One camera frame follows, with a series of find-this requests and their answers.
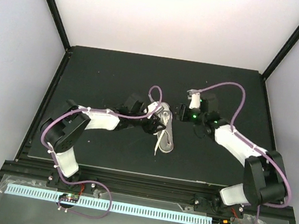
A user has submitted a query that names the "grey canvas sneaker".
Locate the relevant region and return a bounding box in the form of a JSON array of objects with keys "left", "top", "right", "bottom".
[{"left": 157, "top": 102, "right": 174, "bottom": 153}]

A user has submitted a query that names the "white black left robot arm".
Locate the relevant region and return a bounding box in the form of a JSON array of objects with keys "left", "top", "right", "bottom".
[{"left": 40, "top": 95, "right": 172, "bottom": 190}]

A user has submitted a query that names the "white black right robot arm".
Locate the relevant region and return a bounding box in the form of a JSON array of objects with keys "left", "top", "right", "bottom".
[{"left": 175, "top": 89, "right": 291, "bottom": 215}]

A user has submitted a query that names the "left controller circuit board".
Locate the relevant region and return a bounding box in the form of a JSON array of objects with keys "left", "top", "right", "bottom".
[{"left": 59, "top": 193, "right": 80, "bottom": 203}]

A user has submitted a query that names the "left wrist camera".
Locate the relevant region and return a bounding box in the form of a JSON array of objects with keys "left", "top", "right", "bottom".
[{"left": 145, "top": 101, "right": 163, "bottom": 119}]

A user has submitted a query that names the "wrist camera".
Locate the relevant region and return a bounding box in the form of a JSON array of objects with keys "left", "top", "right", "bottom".
[
  {"left": 187, "top": 89, "right": 201, "bottom": 110},
  {"left": 145, "top": 101, "right": 163, "bottom": 119}
]

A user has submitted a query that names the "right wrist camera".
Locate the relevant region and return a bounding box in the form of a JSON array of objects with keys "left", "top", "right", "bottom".
[{"left": 187, "top": 89, "right": 201, "bottom": 110}]

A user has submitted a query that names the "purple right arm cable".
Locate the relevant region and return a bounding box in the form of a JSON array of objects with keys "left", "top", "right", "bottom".
[{"left": 180, "top": 78, "right": 299, "bottom": 224}]

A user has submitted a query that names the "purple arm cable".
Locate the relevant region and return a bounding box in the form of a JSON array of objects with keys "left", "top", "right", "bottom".
[
  {"left": 31, "top": 70, "right": 165, "bottom": 224},
  {"left": 180, "top": 78, "right": 299, "bottom": 224}
]

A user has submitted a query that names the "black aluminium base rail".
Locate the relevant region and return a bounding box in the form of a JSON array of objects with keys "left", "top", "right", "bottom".
[{"left": 1, "top": 152, "right": 298, "bottom": 224}]

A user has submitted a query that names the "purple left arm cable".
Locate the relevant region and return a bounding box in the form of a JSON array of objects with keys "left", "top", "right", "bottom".
[{"left": 31, "top": 70, "right": 165, "bottom": 224}]

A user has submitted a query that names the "light blue slotted cable duct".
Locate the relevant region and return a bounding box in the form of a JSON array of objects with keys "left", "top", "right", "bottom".
[{"left": 4, "top": 184, "right": 212, "bottom": 224}]

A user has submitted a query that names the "black right frame post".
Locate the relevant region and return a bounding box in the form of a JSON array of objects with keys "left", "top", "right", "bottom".
[{"left": 261, "top": 25, "right": 299, "bottom": 81}]

